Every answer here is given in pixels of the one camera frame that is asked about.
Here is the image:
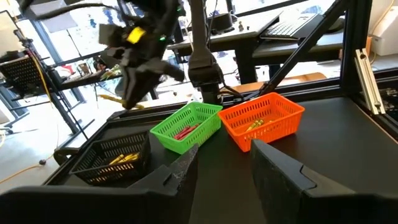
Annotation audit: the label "orange plastic basket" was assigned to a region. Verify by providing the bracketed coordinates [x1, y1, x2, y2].
[217, 91, 306, 153]

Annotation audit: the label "yellow tape tag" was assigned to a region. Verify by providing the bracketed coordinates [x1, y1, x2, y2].
[126, 26, 147, 44]

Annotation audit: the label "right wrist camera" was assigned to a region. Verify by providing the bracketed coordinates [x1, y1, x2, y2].
[98, 23, 126, 48]

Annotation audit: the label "red items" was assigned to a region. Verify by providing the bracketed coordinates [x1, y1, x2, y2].
[178, 123, 200, 140]

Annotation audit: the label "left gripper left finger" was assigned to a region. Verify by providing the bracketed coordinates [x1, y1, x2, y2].
[0, 143, 200, 224]

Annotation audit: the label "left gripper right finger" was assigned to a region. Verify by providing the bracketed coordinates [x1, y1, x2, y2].
[250, 139, 398, 224]

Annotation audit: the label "grey office desk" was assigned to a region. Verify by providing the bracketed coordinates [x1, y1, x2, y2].
[166, 12, 282, 85]

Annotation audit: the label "black frame knob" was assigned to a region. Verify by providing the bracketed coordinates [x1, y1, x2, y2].
[53, 147, 80, 166]

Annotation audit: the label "black keyboard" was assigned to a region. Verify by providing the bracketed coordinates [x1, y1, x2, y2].
[259, 12, 325, 41]

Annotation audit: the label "black perforated panel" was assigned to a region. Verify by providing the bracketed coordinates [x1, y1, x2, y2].
[0, 55, 44, 98]

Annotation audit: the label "yellow floor cable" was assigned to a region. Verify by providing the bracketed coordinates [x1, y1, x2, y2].
[0, 154, 44, 185]

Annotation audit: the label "green-yellow crayon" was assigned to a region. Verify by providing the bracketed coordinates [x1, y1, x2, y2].
[250, 119, 266, 131]
[245, 120, 261, 133]

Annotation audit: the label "black aluminium table frame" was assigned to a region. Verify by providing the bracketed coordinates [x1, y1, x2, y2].
[46, 0, 398, 187]

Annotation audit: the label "black plastic basket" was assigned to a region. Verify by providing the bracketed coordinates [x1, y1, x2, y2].
[68, 130, 152, 187]

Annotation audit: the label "white box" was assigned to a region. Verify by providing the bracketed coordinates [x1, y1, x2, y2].
[370, 5, 398, 57]

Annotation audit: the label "pink crayon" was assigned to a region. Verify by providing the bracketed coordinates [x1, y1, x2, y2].
[174, 125, 192, 141]

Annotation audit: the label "silver aluminium bracket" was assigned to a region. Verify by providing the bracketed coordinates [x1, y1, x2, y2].
[353, 48, 387, 116]

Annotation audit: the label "black round object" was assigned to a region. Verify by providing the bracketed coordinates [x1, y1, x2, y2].
[213, 12, 238, 34]

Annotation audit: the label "black tripod stand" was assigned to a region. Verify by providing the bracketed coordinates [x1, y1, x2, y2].
[12, 27, 98, 146]

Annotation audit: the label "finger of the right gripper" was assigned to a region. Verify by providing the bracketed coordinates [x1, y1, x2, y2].
[130, 73, 150, 108]
[123, 73, 137, 110]

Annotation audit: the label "green plastic basket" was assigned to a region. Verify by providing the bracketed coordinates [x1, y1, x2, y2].
[149, 101, 224, 156]

